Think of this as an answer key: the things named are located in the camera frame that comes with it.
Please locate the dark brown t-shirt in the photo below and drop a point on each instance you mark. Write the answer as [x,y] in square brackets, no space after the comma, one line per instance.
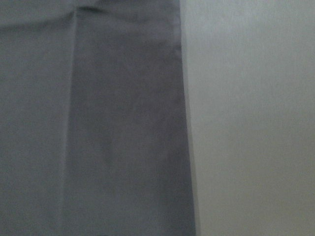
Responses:
[93,130]

